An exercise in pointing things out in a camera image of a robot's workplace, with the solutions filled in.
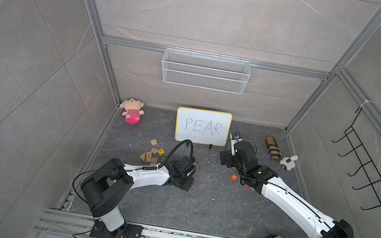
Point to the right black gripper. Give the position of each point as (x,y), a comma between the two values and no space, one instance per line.
(228,155)

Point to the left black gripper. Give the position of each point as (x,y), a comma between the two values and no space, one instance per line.
(190,180)

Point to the red A letter block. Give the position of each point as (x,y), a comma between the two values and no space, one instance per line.
(234,177)

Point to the yellow E letter block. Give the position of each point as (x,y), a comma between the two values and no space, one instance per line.
(161,152)

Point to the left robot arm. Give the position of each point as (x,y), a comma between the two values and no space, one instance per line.
(105,188)

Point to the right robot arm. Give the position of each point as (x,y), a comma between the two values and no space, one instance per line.
(266,182)

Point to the yellow framed whiteboard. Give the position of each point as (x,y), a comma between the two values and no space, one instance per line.
(202,126)

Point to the wooden picture block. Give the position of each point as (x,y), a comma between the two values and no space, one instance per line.
(148,157)

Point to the striped brown glasses case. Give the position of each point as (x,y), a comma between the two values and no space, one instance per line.
(273,148)

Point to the wooden block far left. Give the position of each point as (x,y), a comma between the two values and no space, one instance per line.
(153,142)

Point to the white plush dog toy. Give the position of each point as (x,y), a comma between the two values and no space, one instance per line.
(288,163)

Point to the pink plush doll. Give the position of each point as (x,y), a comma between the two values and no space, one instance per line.
(133,110)

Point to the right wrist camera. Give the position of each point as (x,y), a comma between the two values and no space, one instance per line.
(236,142)

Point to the white wire mesh basket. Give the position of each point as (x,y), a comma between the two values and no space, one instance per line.
(205,71)

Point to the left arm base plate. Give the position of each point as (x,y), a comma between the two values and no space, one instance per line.
(99,230)

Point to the black wire hook rack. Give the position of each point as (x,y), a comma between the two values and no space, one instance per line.
(367,165)

